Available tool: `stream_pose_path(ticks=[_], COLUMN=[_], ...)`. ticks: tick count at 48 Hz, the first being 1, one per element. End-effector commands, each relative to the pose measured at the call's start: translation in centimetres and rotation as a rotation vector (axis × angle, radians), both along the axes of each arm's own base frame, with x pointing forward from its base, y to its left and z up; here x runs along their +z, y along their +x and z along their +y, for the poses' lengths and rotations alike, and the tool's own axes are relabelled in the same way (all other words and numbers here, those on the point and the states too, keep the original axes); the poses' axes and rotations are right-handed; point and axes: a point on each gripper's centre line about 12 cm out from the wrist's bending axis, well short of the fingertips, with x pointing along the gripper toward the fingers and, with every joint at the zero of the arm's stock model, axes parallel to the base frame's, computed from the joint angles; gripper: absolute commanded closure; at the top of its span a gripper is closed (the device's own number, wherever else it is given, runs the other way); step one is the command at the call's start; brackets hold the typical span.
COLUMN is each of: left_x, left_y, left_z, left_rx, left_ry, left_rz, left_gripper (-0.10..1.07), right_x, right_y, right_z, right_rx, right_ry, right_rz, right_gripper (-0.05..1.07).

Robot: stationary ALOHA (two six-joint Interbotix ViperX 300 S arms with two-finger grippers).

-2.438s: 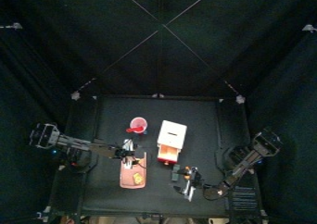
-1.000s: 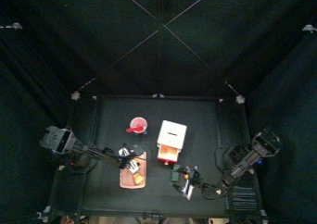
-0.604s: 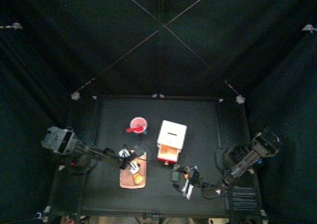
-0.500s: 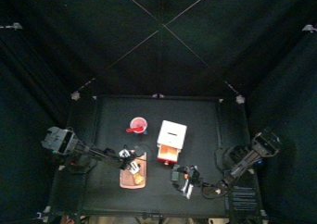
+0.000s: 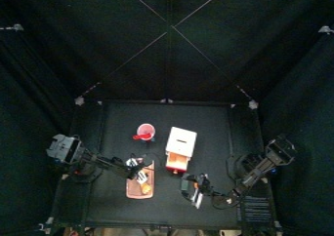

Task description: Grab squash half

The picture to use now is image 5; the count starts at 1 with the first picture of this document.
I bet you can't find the white box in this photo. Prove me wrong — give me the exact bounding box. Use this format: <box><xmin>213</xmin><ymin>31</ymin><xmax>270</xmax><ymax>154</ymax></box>
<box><xmin>163</xmin><ymin>126</ymin><xmax>198</xmax><ymax>176</ymax></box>

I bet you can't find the red plastic spoon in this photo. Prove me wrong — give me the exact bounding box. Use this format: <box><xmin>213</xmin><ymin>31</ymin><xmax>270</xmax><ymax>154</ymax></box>
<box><xmin>133</xmin><ymin>132</ymin><xmax>154</xmax><ymax>141</ymax></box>

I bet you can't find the yellow toy squash half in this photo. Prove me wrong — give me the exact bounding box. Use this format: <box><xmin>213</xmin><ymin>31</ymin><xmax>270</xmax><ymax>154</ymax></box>
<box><xmin>139</xmin><ymin>181</ymin><xmax>154</xmax><ymax>196</ymax></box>

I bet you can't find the pink plastic tray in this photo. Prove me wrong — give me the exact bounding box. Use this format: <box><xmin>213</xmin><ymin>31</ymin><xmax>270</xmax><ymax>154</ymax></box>
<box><xmin>126</xmin><ymin>159</ymin><xmax>157</xmax><ymax>200</ymax></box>

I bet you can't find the vertical metal frame pole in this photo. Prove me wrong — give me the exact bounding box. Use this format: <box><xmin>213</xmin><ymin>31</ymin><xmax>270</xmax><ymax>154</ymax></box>
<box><xmin>165</xmin><ymin>0</ymin><xmax>174</xmax><ymax>103</ymax></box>

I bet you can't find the red plastic cup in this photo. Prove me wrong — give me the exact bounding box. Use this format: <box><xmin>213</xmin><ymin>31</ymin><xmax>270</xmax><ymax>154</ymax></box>
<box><xmin>137</xmin><ymin>123</ymin><xmax>158</xmax><ymax>141</ymax></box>

